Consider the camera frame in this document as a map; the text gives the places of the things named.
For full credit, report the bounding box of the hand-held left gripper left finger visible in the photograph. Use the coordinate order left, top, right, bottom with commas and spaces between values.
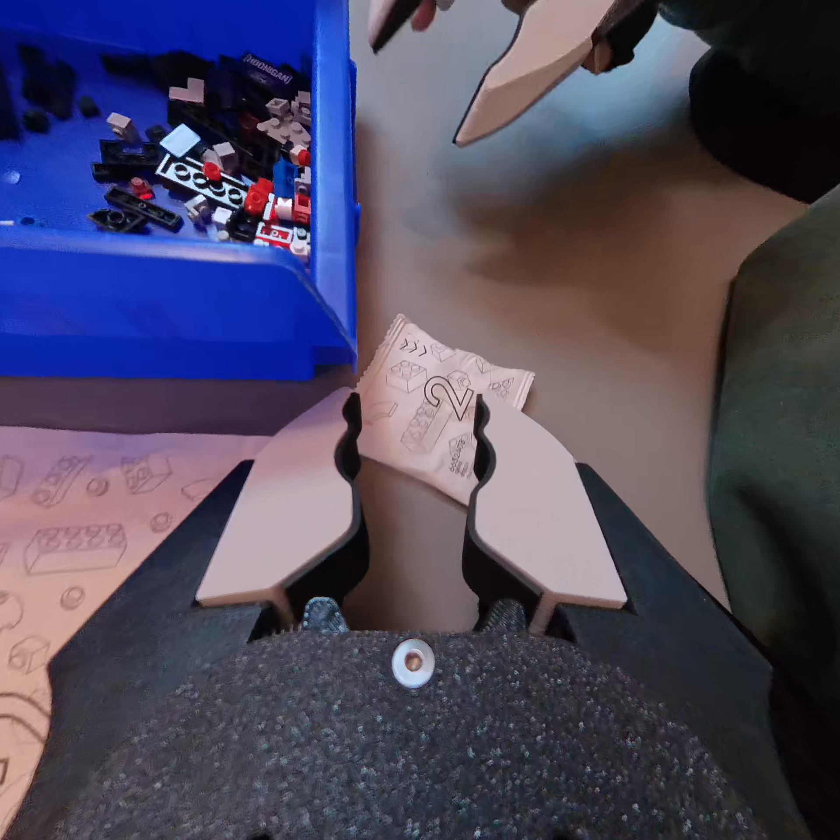
195, 388, 368, 611

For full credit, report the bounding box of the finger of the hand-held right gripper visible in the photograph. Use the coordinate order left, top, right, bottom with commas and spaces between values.
453, 0, 624, 148
368, 0, 441, 53

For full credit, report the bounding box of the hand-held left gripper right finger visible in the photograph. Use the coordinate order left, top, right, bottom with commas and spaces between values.
464, 392, 628, 634

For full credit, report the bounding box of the small numbered paper bag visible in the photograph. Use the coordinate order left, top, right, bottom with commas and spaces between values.
355, 315, 536, 506

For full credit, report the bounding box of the large printed paper bag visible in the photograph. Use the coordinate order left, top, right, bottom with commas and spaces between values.
0, 423, 283, 821

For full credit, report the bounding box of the lego pieces pile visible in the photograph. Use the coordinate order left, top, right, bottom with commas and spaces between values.
0, 46, 316, 259

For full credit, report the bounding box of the blue plastic bin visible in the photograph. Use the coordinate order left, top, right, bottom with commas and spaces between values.
0, 0, 359, 382

